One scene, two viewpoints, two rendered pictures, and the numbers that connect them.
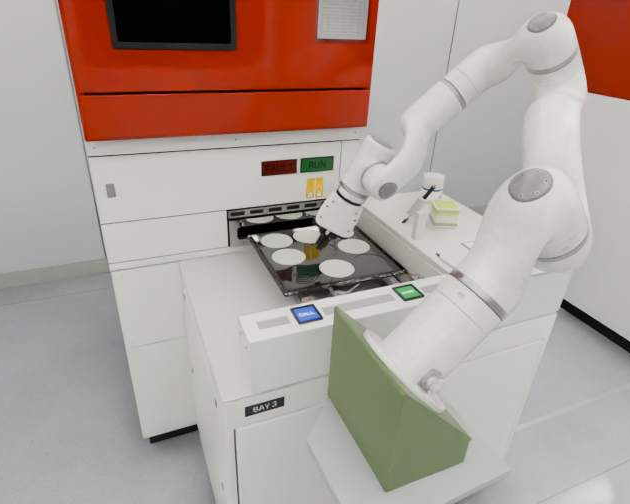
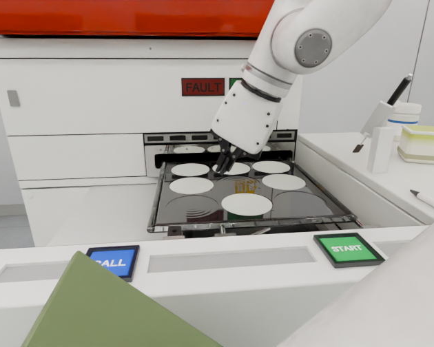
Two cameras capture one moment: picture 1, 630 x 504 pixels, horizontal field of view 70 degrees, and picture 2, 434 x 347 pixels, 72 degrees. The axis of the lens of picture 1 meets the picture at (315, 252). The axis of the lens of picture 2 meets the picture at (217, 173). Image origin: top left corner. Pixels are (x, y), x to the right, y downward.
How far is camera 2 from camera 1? 73 cm
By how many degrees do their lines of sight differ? 19
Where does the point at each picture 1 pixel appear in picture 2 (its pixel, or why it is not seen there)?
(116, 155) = (18, 58)
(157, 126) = (48, 18)
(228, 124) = (132, 21)
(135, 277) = (46, 198)
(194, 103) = not seen: outside the picture
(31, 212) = not seen: hidden behind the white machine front
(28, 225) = not seen: hidden behind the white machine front
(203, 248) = (118, 175)
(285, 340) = (24, 318)
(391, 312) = (297, 289)
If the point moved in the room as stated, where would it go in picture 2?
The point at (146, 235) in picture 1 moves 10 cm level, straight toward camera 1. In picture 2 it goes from (55, 153) to (38, 164)
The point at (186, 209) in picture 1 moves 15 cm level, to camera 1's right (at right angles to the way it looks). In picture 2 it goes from (97, 127) to (145, 131)
